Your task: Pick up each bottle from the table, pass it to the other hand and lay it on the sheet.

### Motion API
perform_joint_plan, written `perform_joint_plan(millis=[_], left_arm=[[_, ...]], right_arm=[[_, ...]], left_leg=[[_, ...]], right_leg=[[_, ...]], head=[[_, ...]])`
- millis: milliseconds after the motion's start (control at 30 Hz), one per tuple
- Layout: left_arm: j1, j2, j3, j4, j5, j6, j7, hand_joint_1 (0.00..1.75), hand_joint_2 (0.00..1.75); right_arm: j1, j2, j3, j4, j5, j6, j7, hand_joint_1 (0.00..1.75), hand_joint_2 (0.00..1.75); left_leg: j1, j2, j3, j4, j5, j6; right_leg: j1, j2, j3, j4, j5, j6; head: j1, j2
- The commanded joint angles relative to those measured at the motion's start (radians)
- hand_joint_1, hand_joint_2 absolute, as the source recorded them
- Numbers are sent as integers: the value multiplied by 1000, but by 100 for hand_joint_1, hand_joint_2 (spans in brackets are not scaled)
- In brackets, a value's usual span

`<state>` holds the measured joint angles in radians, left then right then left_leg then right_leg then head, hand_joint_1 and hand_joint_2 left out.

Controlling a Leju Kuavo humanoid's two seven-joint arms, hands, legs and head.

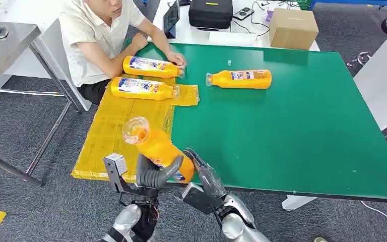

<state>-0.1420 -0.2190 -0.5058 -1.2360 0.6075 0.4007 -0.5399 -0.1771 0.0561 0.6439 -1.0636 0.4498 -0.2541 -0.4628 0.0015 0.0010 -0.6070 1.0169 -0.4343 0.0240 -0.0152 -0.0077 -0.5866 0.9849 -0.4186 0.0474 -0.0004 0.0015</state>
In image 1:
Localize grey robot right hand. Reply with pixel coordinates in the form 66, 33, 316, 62
183, 147, 228, 199

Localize person's right hand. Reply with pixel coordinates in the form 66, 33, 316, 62
131, 32, 150, 51

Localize person's left hand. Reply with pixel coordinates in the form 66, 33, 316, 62
166, 51, 187, 67

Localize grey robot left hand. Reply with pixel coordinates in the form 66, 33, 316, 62
136, 154, 184, 189

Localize orange drink bottle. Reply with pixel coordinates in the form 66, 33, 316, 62
110, 76, 181, 101
122, 116, 196, 184
205, 69, 273, 90
122, 55, 186, 80

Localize white desk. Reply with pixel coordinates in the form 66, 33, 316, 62
147, 0, 320, 53

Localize black tablet on stand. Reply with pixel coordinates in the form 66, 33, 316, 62
162, 0, 181, 40

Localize person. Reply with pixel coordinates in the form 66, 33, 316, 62
58, 0, 187, 106

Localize black carrying case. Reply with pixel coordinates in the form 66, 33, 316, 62
188, 0, 234, 31

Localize yellow sheet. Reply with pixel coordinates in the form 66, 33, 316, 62
71, 74, 200, 185

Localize white table leg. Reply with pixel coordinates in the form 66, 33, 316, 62
282, 195, 318, 212

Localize green table mat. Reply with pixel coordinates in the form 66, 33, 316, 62
125, 41, 387, 203

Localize brown cardboard box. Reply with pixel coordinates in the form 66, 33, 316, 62
269, 8, 319, 51

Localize steel table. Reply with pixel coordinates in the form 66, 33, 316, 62
0, 20, 85, 188

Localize grey slanted table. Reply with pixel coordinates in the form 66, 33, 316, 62
353, 19, 387, 154

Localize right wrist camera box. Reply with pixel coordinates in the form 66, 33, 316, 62
181, 183, 216, 215

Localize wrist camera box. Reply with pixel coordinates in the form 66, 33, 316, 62
103, 153, 128, 194
181, 183, 216, 215

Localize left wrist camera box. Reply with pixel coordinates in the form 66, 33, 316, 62
103, 153, 128, 194

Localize black cable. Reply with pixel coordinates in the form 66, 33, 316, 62
231, 1, 272, 38

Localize white floor cable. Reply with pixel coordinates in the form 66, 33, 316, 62
360, 200, 387, 235

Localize white cable bundle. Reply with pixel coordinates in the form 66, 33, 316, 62
346, 51, 375, 68

